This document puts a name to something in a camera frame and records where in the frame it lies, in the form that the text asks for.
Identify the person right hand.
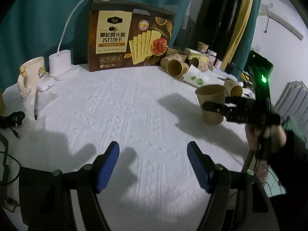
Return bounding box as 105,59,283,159
245,124,287,151

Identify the white paper cup green print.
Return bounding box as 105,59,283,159
183,65,209,88

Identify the brown paper cup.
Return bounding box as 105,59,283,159
167,59,189,77
195,84,225,126
160,53,183,70
197,42,209,54
224,79,243,96
189,57,208,72

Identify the white tablecloth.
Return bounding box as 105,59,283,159
3,67,249,230

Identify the black pen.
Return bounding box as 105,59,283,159
33,89,39,120

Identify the black monitor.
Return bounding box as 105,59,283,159
244,51,274,78

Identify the yellow tissue box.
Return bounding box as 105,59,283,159
184,48,209,64

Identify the black cable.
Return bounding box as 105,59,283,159
0,110,26,212

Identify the grey bed headboard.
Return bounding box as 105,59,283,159
275,81,307,125

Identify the white pill bottle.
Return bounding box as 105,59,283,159
208,50,217,69

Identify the cream ceramic mug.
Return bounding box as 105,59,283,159
17,56,46,97

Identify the upright brown paper cup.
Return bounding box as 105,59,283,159
197,42,209,54

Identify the brown paper cup lying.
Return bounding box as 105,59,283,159
189,57,208,72
160,53,183,70
167,59,189,77

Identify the white desk lamp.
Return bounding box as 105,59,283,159
49,0,110,80

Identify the brown cracker box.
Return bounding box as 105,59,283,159
88,0,175,71

